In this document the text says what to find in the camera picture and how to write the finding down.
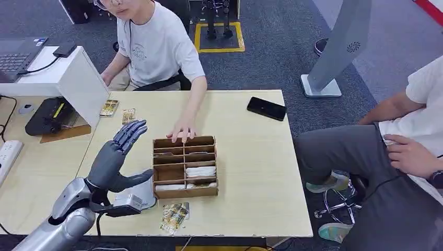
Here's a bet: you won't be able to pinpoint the dark wristwatch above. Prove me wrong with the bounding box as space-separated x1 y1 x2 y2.
426 169 443 189

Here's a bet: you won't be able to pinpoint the grey stand with white base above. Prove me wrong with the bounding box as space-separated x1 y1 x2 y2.
300 0 372 98

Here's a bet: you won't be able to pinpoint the grey laptop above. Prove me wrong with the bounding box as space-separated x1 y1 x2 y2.
0 37 49 84

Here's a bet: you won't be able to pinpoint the black smartphone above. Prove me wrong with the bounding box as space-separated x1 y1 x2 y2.
247 96 287 122

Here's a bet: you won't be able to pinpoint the clear eyeglasses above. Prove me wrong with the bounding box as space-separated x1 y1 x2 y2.
92 0 115 10

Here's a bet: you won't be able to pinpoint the black cabinet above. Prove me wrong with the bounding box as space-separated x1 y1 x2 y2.
59 0 94 25

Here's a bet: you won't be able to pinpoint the black power adapter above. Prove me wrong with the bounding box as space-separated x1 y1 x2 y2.
52 43 77 58

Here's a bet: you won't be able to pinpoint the black adapter cable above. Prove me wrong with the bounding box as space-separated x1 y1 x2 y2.
17 56 60 76

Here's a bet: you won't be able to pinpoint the seated person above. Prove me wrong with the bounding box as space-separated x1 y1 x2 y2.
293 55 443 251

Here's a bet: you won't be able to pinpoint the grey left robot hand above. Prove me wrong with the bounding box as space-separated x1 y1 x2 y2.
86 120 154 193

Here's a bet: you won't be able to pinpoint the wooden card box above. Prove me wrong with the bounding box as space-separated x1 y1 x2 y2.
152 135 219 200

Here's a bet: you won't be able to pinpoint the black round base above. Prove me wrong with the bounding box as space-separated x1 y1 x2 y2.
314 38 330 57

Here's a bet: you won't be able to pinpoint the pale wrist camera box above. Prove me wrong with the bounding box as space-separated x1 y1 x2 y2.
106 193 144 218

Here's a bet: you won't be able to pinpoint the printed card stack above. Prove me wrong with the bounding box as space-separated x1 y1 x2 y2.
99 99 121 118

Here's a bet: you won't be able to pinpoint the white card stack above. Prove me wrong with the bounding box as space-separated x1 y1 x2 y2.
186 182 218 190
155 184 186 192
185 166 217 178

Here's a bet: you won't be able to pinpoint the seated person's left hand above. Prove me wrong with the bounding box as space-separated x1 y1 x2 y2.
383 134 435 179

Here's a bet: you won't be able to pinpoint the person's left hand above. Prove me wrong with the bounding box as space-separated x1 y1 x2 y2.
166 119 197 143

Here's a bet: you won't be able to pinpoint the white power strip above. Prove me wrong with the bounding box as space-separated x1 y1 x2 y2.
0 140 24 186

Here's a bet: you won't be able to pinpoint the chrome stool base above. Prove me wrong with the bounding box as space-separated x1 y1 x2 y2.
313 178 368 225

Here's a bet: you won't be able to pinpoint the red floor tape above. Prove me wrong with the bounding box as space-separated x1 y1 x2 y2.
413 0 443 27

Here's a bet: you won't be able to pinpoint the background robot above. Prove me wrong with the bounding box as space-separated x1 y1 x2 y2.
202 0 234 40

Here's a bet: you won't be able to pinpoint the black desktop device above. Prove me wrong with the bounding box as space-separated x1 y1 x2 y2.
25 97 78 136

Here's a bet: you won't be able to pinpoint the white desk riser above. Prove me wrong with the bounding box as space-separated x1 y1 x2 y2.
0 45 110 131

